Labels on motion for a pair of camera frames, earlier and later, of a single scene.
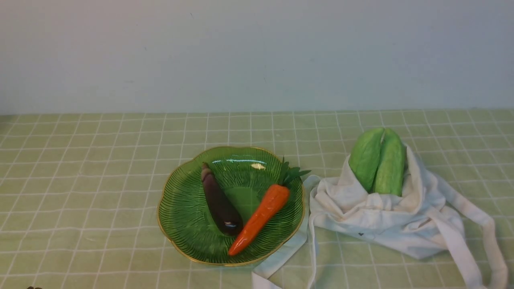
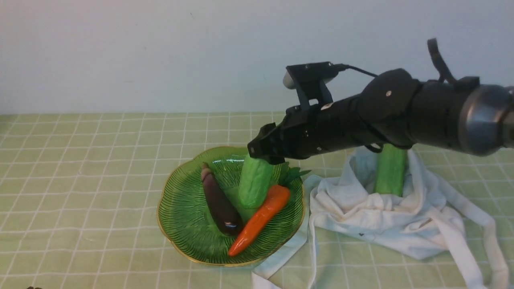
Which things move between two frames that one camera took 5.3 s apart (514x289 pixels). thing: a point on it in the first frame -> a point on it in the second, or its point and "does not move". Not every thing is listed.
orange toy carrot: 276,199 does not move
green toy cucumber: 390,170 does not move
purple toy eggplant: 228,214 does not move
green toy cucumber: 364,155 -> 255,179
